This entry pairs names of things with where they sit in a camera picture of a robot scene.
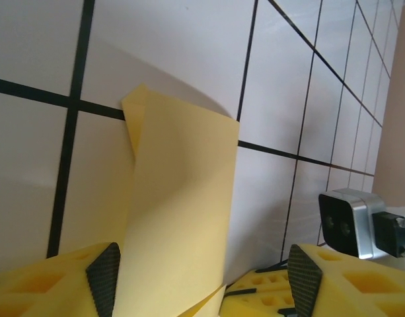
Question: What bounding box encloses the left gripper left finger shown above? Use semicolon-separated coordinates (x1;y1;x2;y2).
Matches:
0;242;121;317

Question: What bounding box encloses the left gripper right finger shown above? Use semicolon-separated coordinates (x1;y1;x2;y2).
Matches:
220;243;405;317

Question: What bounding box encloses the yellow cloth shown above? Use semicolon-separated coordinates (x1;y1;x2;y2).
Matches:
121;83;240;317

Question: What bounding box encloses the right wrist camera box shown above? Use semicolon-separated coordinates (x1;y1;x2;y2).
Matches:
318;188;387;260

